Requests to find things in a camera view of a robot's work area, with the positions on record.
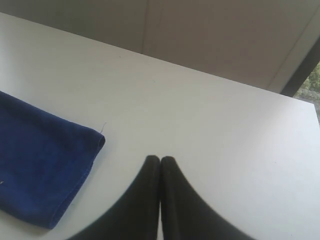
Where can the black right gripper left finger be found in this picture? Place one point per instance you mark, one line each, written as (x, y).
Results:
(135, 215)

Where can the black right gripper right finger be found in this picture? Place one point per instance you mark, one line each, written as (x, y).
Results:
(184, 214)

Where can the blue towel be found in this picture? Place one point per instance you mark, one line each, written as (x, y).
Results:
(44, 161)

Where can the dark window frame pillar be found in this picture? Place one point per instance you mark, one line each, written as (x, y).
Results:
(303, 71)

